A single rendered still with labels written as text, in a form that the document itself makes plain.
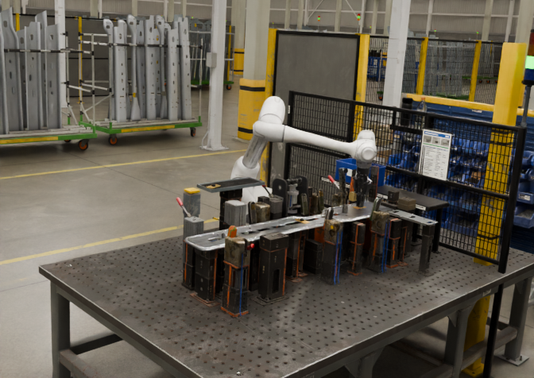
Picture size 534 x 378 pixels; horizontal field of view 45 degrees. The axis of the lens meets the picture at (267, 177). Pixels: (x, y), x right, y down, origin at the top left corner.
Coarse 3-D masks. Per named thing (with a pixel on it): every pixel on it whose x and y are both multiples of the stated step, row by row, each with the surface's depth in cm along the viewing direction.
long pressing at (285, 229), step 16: (336, 208) 377; (352, 208) 379; (368, 208) 381; (384, 208) 383; (256, 224) 337; (272, 224) 340; (304, 224) 343; (320, 224) 346; (192, 240) 308; (208, 240) 310; (224, 240) 310; (256, 240) 316
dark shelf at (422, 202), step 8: (320, 176) 445; (384, 184) 431; (384, 192) 409; (400, 192) 412; (408, 192) 413; (416, 200) 394; (424, 200) 395; (432, 200) 396; (440, 200) 397; (416, 208) 387; (424, 208) 382; (432, 208) 383; (440, 208) 389
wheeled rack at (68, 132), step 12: (60, 48) 1009; (12, 132) 943; (24, 132) 954; (36, 132) 966; (48, 132) 956; (60, 132) 966; (72, 132) 978; (84, 132) 989; (0, 144) 901; (84, 144) 992
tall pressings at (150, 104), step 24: (120, 24) 1064; (144, 24) 1103; (168, 24) 1168; (120, 48) 1070; (144, 48) 1109; (168, 48) 1115; (120, 72) 1073; (144, 72) 1134; (168, 72) 1121; (120, 96) 1079; (144, 96) 1142; (168, 96) 1128; (120, 120) 1085
